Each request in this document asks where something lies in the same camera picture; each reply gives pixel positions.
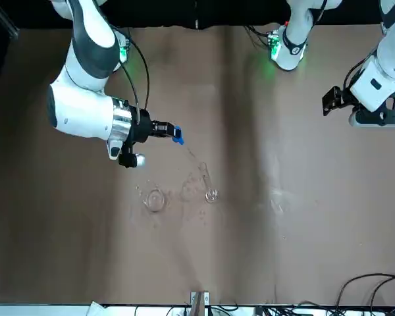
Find silver aluminium frame post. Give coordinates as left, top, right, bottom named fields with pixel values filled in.
left=0, top=0, right=20, bottom=40
left=190, top=290, right=211, bottom=316

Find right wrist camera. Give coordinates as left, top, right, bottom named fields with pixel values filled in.
left=117, top=141, right=148, bottom=169

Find white paper sheet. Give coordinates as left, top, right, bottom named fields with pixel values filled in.
left=86, top=300, right=107, bottom=316

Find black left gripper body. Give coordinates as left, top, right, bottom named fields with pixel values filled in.
left=338, top=85, right=362, bottom=113

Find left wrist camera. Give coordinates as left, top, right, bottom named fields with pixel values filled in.
left=348, top=110, right=395, bottom=128

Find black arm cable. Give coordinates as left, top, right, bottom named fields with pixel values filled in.
left=120, top=32, right=151, bottom=124
left=344, top=49, right=379, bottom=90

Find black looped cables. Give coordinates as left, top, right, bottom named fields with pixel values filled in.
left=334, top=272, right=395, bottom=316

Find clear glass graduated cylinder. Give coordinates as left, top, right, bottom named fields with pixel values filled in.
left=198, top=160, right=221, bottom=203

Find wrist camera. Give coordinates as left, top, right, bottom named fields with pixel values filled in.
left=348, top=110, right=395, bottom=128
left=117, top=141, right=148, bottom=169

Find glass pipette blue bulb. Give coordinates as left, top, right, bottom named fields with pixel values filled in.
left=171, top=124, right=207, bottom=172

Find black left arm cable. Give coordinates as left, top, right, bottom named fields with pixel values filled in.
left=344, top=49, right=379, bottom=90

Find clear glass beaker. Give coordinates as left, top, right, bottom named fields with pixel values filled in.
left=138, top=179, right=169, bottom=213

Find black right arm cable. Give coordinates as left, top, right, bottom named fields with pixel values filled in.
left=120, top=32, right=151, bottom=124

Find black left base cables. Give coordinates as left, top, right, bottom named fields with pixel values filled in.
left=245, top=24, right=275, bottom=51

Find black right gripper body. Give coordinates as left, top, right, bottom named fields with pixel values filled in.
left=127, top=105, right=153, bottom=144

